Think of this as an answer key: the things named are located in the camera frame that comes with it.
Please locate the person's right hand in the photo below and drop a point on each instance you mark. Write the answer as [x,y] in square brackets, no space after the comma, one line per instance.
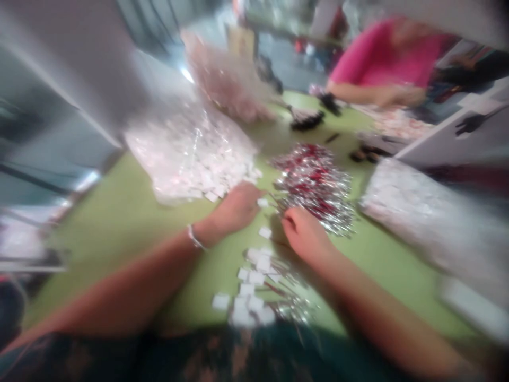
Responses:
[304,234]

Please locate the person's left hand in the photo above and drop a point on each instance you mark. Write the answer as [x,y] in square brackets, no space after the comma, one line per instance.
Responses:
[232,213]

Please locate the person's right fingers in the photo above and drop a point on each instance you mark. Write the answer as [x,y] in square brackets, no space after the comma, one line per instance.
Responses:
[289,221]

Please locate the person's left fingers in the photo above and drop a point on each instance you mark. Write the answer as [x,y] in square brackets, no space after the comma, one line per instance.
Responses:
[254,195]

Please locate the small white square tag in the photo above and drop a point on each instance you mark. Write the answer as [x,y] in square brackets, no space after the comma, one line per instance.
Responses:
[263,203]

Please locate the loose white square tag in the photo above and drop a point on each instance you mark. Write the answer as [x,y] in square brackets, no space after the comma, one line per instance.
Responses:
[265,232]

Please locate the pile of silver red tinsel picks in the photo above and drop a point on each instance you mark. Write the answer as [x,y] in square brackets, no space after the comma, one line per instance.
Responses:
[314,179]

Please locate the clear bag of white squares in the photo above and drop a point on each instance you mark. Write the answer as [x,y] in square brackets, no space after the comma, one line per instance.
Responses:
[195,155]

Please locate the pile of white square tags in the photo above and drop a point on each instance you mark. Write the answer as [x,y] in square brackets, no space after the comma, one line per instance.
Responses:
[254,288]

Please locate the pile of black clips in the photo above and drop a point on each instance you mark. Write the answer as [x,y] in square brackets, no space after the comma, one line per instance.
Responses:
[314,111]

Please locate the clear bag of pink pieces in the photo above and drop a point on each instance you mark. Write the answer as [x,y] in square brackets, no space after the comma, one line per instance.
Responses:
[226,75]

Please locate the clear bag of white pieces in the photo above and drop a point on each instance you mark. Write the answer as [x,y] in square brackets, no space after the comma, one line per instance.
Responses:
[437,215]

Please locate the person's body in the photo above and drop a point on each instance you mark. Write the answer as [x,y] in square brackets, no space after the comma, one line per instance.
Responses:
[222,354]

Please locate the white board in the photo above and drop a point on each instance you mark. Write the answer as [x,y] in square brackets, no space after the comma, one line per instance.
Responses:
[457,135]

